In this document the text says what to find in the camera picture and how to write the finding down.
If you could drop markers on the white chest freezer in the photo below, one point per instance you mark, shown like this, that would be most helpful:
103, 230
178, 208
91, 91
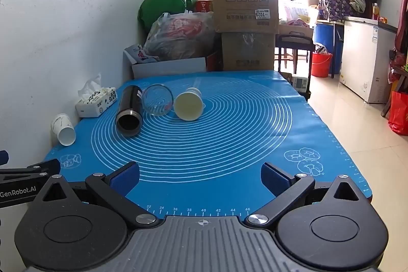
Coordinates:
363, 58

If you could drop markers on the white paper cup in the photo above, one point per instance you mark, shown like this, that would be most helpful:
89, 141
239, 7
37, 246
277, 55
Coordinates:
63, 131

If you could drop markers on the small cardboard box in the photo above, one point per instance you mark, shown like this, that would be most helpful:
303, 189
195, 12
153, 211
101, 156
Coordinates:
248, 50

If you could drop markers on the red hanging clothing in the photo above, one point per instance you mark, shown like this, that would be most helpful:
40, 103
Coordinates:
402, 20

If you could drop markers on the red shopping bag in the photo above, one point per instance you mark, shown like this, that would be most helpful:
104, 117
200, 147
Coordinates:
399, 114

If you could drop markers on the clear glass cup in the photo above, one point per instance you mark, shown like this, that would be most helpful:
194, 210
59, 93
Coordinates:
156, 100

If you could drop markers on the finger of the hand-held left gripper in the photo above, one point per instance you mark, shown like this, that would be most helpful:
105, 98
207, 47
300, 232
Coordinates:
3, 158
35, 167

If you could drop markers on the blue silicone baking mat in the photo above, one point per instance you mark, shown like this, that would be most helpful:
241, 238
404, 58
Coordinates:
223, 147

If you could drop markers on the cream plastic cup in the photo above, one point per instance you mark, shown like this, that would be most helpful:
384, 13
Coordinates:
188, 107

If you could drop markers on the dark wooden table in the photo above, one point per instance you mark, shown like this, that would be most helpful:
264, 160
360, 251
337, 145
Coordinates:
295, 39

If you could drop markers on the clear bag with red contents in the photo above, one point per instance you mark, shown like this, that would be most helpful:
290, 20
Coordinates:
181, 36

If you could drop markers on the orange drink bottle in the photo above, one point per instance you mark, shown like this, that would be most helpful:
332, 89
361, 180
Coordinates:
375, 12

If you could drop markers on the flat white box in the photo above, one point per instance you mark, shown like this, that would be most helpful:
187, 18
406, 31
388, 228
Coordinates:
169, 68

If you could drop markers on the black thermos cup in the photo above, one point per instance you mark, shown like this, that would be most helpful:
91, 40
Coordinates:
129, 109

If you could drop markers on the floral storage bag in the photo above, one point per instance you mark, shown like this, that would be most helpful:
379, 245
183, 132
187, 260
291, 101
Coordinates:
334, 2

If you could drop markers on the printed white paper bag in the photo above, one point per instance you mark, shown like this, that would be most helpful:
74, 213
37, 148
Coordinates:
138, 53

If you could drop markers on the white bags pile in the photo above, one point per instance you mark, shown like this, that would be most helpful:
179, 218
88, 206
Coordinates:
295, 12

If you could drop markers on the green plastic bag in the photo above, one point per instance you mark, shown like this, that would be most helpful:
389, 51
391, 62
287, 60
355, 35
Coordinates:
165, 1

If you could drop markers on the red carton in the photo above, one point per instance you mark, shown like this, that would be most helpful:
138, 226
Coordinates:
204, 6

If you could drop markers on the red plastic bucket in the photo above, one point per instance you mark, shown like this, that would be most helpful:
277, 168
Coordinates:
321, 65

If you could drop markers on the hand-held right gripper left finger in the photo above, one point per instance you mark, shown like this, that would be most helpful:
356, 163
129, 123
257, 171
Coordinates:
122, 178

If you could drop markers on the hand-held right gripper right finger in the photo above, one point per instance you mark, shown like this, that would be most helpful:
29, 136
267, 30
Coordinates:
272, 178

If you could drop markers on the white tissue pack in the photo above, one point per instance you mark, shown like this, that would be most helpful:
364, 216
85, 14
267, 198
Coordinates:
95, 100

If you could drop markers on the blue plastic barrel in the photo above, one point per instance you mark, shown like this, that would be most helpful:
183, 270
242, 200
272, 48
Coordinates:
326, 34

